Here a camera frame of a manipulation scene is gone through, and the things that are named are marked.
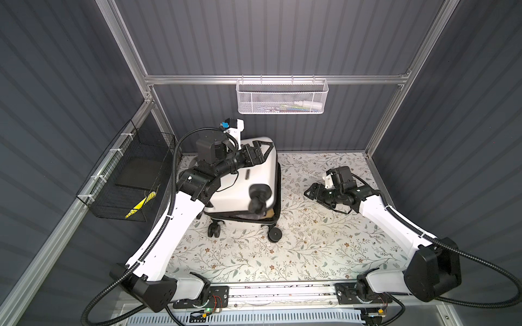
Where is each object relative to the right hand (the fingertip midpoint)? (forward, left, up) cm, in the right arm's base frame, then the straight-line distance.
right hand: (311, 197), depth 83 cm
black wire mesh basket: (-4, +70, +14) cm, 72 cm away
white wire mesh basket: (+70, +9, +6) cm, 71 cm away
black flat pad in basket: (+1, +65, +16) cm, 67 cm away
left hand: (+1, +18, +28) cm, 34 cm away
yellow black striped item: (-10, +62, +12) cm, 64 cm away
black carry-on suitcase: (-6, +25, +11) cm, 28 cm away
